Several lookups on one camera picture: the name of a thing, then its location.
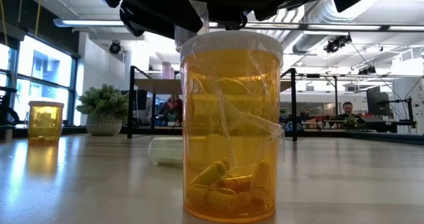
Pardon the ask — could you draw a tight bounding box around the taped orange pill bottle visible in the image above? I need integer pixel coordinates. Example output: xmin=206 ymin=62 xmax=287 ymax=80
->
xmin=180 ymin=30 xmax=286 ymax=224

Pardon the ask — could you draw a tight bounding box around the orange pill bottle white cap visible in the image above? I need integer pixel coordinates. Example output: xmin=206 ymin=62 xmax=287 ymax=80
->
xmin=28 ymin=100 xmax=66 ymax=146

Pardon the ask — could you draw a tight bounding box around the overhead light bar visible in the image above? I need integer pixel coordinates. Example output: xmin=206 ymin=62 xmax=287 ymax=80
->
xmin=52 ymin=17 xmax=424 ymax=32

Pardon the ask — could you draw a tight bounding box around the black ceiling spotlight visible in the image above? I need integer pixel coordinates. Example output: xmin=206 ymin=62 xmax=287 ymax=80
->
xmin=109 ymin=40 xmax=123 ymax=55

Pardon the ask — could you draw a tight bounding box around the black track spotlight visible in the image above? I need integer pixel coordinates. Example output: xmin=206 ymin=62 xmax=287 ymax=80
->
xmin=323 ymin=34 xmax=352 ymax=54
xmin=357 ymin=64 xmax=378 ymax=76

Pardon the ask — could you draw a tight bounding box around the person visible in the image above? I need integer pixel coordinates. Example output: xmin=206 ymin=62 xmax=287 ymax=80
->
xmin=333 ymin=101 xmax=365 ymax=124
xmin=160 ymin=94 xmax=184 ymax=125

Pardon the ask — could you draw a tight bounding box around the small potted plant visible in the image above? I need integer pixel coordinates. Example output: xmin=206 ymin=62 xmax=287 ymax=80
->
xmin=165 ymin=112 xmax=180 ymax=127
xmin=343 ymin=115 xmax=358 ymax=129

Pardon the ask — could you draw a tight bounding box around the potted green plant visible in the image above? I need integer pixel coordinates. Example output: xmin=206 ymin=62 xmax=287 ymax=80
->
xmin=76 ymin=84 xmax=130 ymax=137

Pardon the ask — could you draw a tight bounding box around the black computer monitor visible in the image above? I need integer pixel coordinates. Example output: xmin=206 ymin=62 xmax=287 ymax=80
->
xmin=366 ymin=85 xmax=392 ymax=117

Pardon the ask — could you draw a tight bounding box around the large window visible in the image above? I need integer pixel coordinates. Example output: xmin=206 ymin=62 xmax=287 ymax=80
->
xmin=0 ymin=34 xmax=79 ymax=126

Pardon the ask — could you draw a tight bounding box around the blue white round object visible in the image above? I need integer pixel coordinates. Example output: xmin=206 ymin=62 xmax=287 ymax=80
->
xmin=284 ymin=121 xmax=305 ymax=133

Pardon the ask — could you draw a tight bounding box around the black office chair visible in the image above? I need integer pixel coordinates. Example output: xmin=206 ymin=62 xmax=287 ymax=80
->
xmin=0 ymin=64 xmax=18 ymax=142

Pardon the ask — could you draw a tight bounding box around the silver ventilation duct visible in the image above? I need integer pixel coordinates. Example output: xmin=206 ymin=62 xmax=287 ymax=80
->
xmin=291 ymin=0 xmax=355 ymax=55

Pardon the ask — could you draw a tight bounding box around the wooden shelf black metal frame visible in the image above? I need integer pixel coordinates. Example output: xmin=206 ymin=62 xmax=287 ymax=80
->
xmin=127 ymin=66 xmax=297 ymax=142

